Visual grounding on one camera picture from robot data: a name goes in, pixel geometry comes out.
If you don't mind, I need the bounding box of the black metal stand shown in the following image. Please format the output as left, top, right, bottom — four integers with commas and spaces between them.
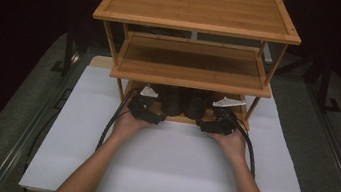
49, 23, 83, 79
312, 60, 341, 116

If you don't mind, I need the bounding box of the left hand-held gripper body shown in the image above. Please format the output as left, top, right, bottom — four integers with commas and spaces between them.
125, 82, 172, 127

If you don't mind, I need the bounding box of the wooden three-tier shoe rack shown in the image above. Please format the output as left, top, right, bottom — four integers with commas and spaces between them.
79, 0, 308, 139

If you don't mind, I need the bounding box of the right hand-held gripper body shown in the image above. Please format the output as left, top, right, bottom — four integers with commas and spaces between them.
198, 93, 248, 139

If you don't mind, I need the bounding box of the person's right hand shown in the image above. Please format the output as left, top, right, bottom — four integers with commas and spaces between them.
205, 123, 252, 166

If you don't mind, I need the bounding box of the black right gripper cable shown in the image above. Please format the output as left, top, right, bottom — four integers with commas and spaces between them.
219, 112, 264, 181

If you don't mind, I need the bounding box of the person's left hand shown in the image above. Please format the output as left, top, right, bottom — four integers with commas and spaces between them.
111, 99, 155, 147

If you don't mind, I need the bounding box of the white table cover sheet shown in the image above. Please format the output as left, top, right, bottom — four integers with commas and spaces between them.
17, 47, 333, 192

